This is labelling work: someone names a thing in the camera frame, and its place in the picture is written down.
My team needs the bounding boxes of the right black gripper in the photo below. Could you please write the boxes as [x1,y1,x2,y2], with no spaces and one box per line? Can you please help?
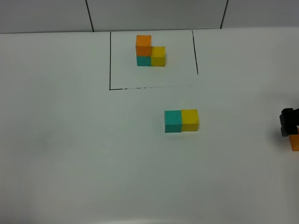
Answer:
[279,108,299,137]

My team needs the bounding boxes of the yellow template cube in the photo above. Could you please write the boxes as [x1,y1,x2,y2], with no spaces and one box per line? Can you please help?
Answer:
[151,46,166,67]

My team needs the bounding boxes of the teal template cube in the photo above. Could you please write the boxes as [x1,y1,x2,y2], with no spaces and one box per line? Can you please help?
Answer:
[136,56,151,66]

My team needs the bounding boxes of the orange template cube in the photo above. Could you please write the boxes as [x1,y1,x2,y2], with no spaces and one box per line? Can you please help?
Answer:
[135,35,151,56]

